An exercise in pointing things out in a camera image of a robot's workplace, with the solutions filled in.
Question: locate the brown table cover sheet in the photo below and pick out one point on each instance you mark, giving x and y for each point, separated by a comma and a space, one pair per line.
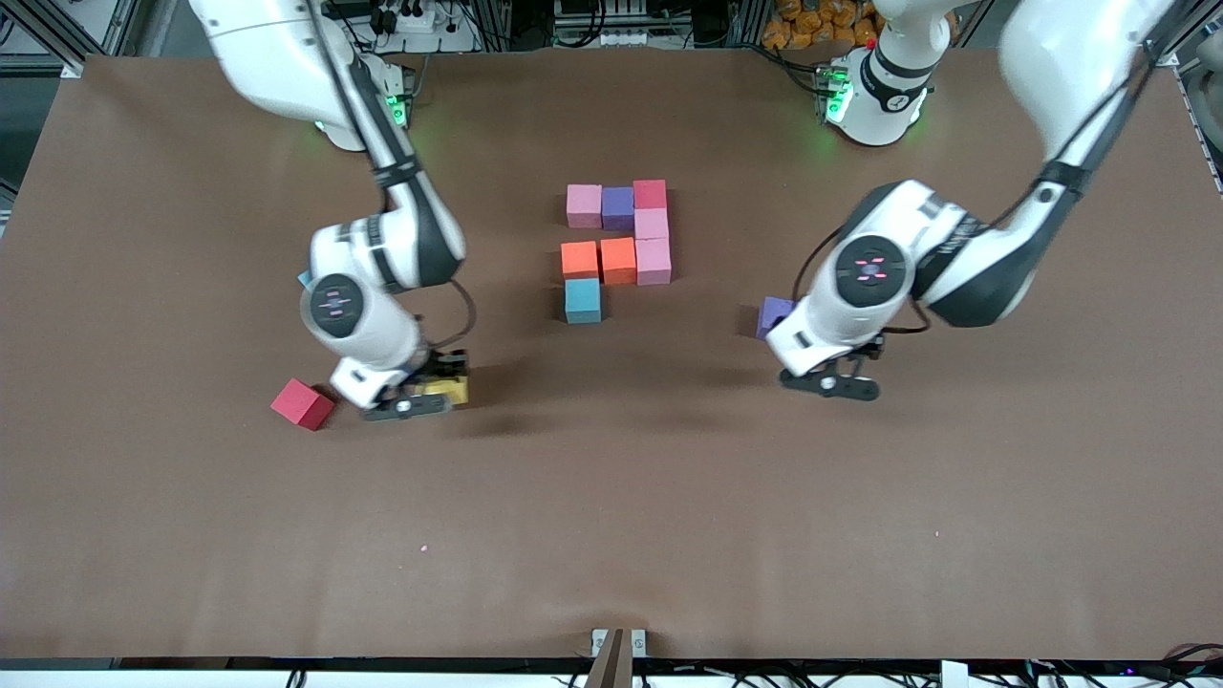
955, 478

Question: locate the orange foam cube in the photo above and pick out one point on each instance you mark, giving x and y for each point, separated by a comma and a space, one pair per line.
579, 259
618, 260

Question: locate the pink foam cube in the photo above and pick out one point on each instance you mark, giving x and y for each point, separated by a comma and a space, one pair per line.
652, 225
654, 262
584, 205

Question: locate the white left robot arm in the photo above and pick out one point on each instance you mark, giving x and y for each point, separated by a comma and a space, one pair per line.
1051, 57

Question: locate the yellow foam cube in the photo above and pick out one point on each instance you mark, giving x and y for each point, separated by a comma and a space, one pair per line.
449, 387

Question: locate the white label tag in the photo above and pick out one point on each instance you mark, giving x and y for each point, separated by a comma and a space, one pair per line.
954, 675

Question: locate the aluminium frame post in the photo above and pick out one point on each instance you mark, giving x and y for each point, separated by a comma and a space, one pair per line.
48, 24
1185, 33

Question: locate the bag of orange fruits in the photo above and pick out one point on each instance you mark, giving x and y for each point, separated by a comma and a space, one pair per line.
812, 24

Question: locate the grey equipment rack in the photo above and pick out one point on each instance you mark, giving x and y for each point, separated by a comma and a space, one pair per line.
611, 14

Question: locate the red foam cube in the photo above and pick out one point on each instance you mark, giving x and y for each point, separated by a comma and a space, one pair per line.
301, 403
650, 194

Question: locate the white power strip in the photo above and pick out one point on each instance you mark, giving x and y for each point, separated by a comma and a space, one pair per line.
411, 19

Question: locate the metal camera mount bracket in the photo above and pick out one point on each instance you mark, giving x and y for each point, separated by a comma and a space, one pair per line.
616, 659

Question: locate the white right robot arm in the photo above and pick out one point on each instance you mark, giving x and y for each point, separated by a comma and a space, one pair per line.
268, 48

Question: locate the purple foam cube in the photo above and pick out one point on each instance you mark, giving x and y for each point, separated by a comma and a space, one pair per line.
618, 208
772, 313

